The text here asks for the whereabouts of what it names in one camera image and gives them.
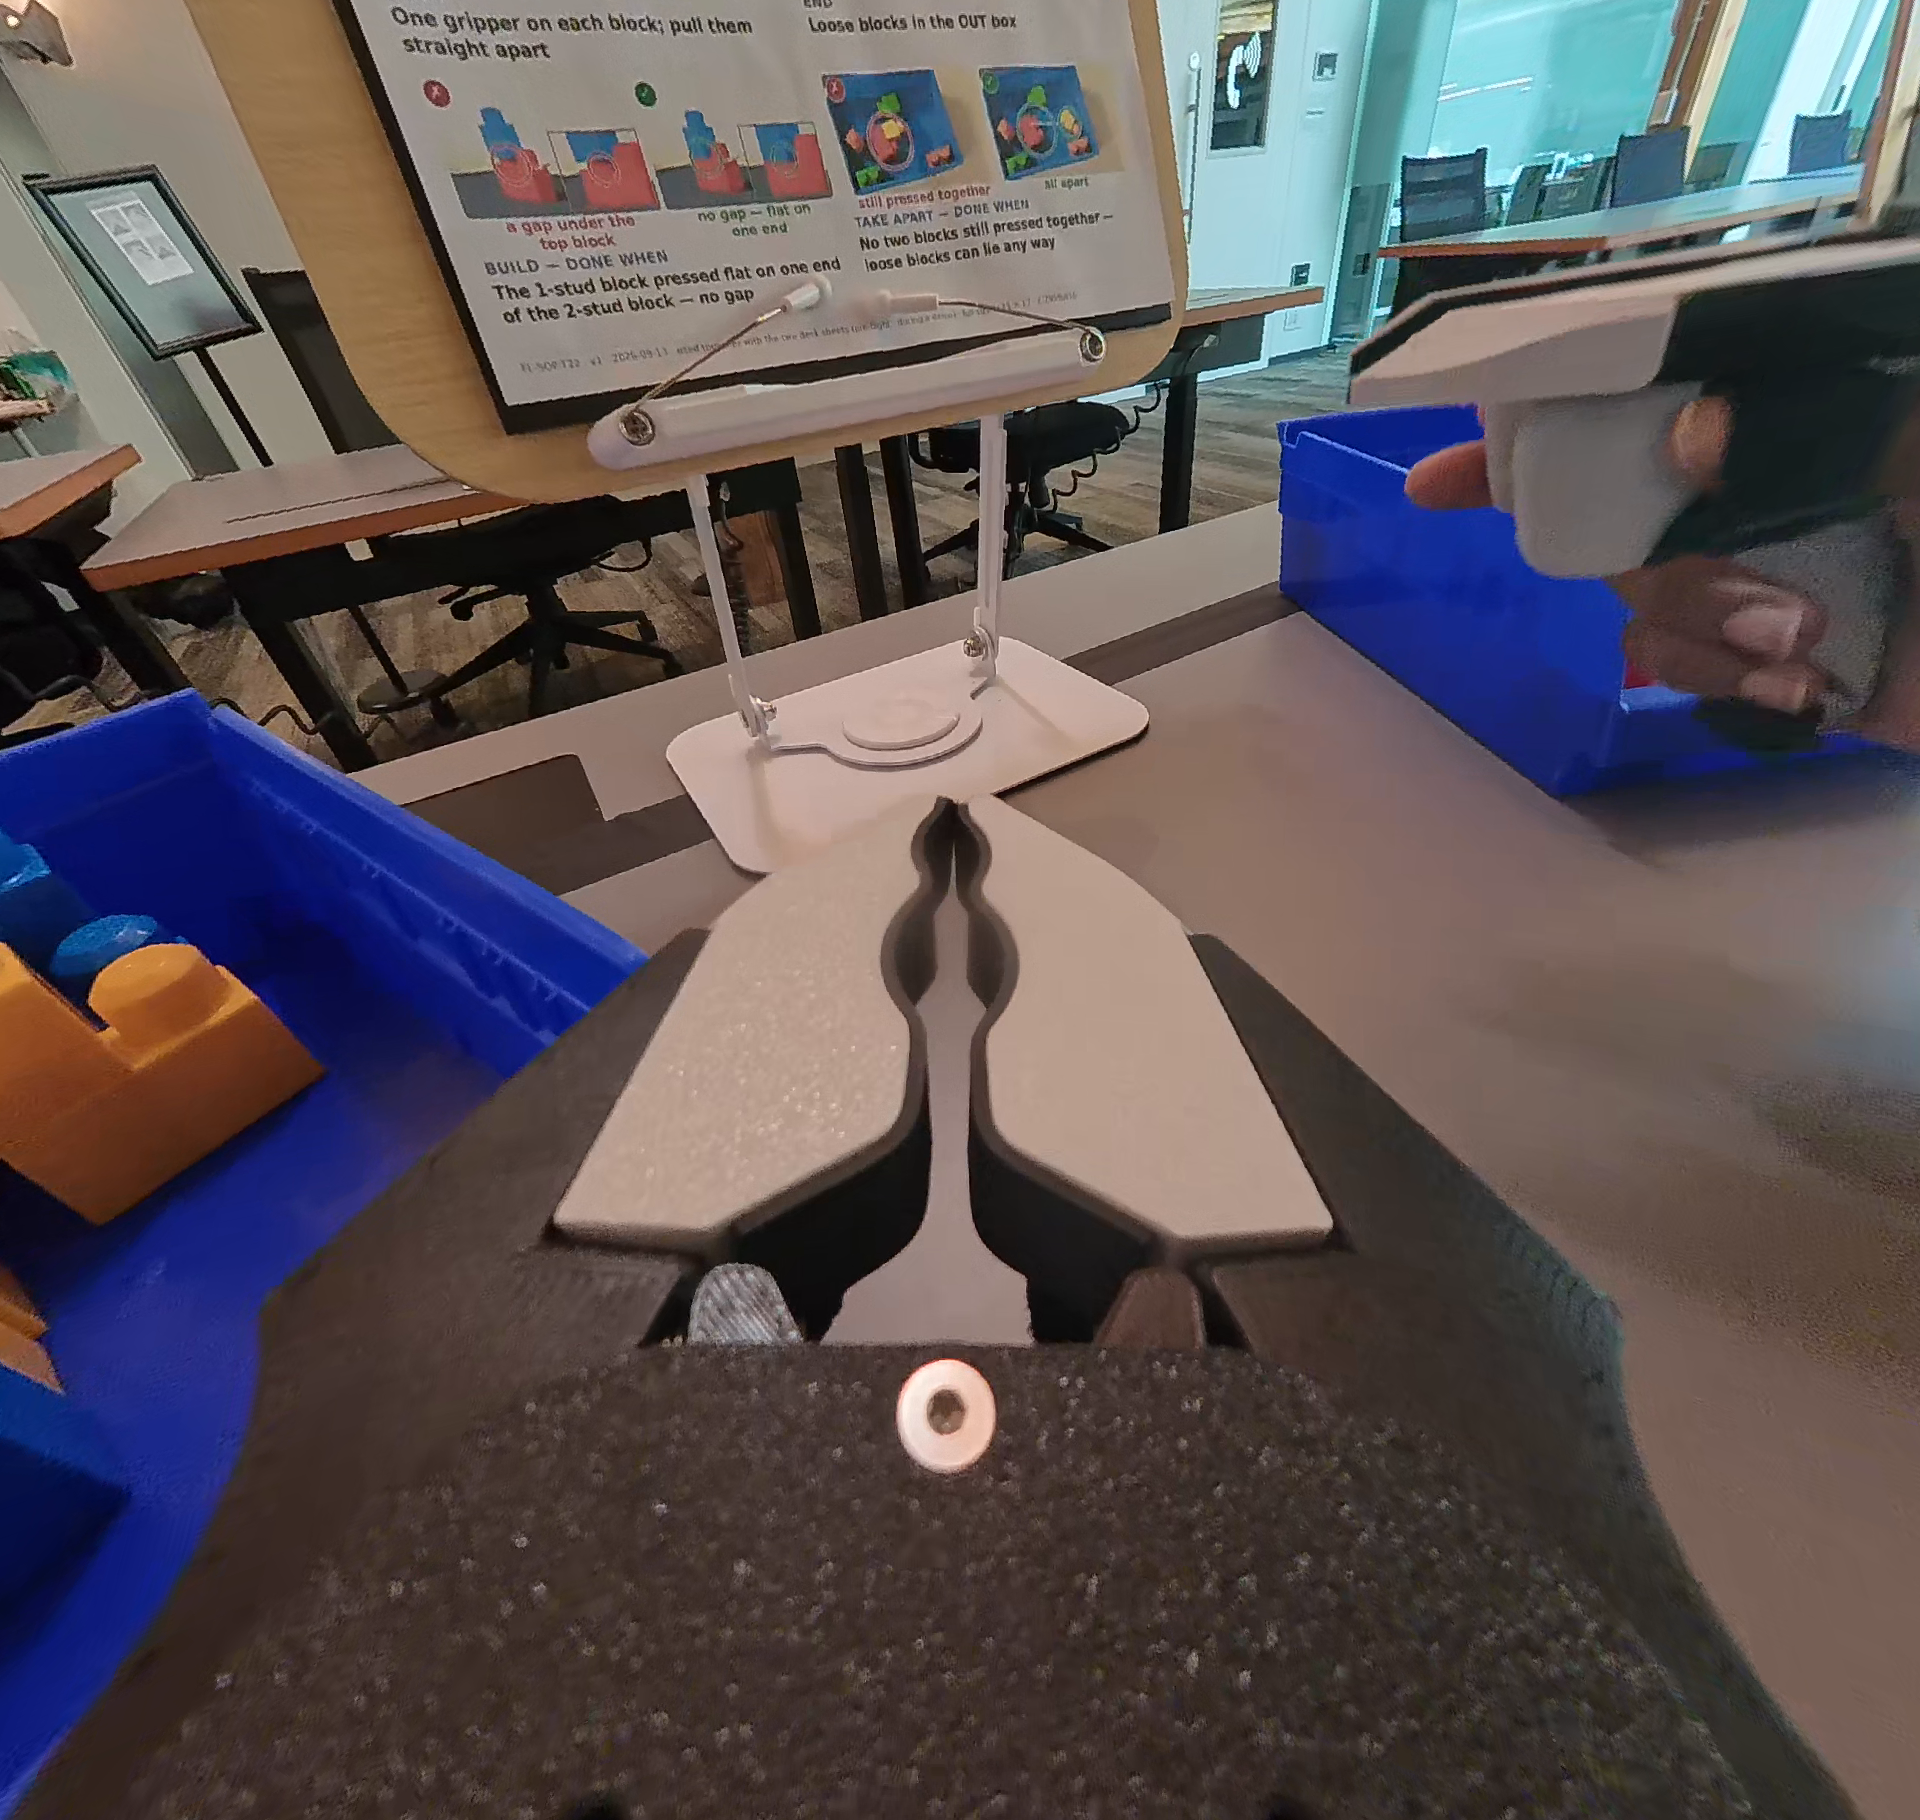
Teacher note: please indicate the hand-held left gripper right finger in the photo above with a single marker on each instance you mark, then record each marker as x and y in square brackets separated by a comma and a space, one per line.
[1140, 1084]

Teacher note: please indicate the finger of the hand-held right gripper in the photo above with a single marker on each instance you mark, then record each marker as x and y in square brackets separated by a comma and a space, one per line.
[1652, 280]
[1546, 358]

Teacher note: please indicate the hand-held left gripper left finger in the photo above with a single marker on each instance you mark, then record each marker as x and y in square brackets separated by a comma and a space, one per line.
[750, 1070]

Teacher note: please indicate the blue plastic bin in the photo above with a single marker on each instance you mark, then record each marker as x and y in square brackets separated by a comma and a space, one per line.
[391, 874]
[1426, 604]

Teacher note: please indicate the pile of colourful mega blocks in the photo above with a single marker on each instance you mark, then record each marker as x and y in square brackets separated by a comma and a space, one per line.
[149, 1070]

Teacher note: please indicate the person's right hand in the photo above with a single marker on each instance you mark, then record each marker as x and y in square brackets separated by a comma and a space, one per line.
[1726, 620]

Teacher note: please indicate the black office chair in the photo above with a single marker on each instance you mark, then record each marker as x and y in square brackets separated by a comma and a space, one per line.
[1444, 187]
[525, 604]
[1652, 162]
[1038, 440]

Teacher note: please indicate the instruction sheet on white stand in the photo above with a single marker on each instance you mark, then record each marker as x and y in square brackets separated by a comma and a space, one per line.
[271, 200]

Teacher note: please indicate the sign on floor stand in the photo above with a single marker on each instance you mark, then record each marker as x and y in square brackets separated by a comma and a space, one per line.
[145, 252]

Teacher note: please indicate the phone icon wall sign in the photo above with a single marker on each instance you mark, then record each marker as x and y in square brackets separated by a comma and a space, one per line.
[1245, 50]

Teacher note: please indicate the wall light fixture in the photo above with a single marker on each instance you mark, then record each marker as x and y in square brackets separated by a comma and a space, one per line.
[39, 36]

